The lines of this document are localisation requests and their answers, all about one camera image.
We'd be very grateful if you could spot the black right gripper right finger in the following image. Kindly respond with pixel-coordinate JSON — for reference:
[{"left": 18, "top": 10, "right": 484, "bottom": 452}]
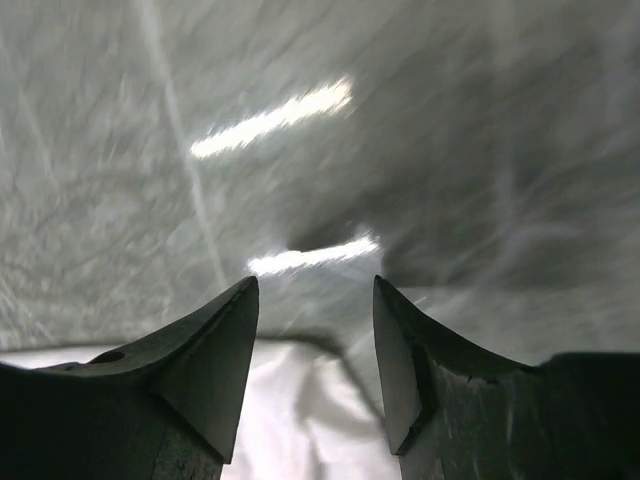
[{"left": 373, "top": 277, "right": 639, "bottom": 480}]

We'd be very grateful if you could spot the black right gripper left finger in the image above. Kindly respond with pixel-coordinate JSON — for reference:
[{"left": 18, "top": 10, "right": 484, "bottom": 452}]
[{"left": 1, "top": 277, "right": 259, "bottom": 479}]

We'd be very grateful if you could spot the white t-shirt red print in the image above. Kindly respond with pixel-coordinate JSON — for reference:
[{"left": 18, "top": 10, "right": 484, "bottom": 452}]
[{"left": 1, "top": 341, "right": 400, "bottom": 479}]

